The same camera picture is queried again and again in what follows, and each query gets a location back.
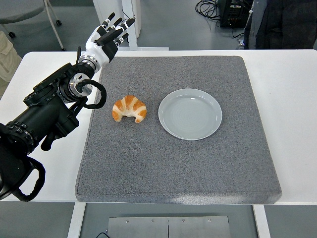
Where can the golden croissant bread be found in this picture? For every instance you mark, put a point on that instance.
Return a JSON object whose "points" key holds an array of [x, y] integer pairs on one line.
{"points": [[128, 104]]}

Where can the grey speckled mat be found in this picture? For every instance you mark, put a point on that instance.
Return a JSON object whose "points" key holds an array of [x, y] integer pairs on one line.
{"points": [[148, 161]]}

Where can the white table leg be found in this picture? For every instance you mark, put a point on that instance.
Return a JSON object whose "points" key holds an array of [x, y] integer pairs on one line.
{"points": [[261, 221], [75, 220]]}

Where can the white stand post with base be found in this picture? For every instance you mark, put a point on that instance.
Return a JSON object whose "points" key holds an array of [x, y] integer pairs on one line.
{"points": [[132, 41]]}

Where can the white cabinet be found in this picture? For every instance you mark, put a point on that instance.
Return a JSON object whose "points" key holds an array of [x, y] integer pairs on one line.
{"points": [[104, 10]]}

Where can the grey metal plate with screws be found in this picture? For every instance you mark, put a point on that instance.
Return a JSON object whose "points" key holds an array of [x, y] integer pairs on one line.
{"points": [[138, 228]]}

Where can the grey chair with casters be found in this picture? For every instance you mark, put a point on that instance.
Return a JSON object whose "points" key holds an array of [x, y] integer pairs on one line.
{"points": [[19, 10]]}

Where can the black electronics box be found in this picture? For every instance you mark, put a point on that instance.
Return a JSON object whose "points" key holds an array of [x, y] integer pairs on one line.
{"points": [[227, 15]]}

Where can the round grey plate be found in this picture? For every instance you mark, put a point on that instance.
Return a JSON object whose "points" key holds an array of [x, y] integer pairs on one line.
{"points": [[190, 116]]}

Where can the person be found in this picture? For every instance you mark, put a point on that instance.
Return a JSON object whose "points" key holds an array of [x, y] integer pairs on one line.
{"points": [[7, 59], [284, 24]]}

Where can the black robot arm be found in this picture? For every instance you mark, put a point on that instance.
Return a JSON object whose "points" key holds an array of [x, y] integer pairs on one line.
{"points": [[44, 116]]}

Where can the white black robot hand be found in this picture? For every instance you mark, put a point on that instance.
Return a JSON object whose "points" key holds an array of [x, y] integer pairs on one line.
{"points": [[97, 50]]}

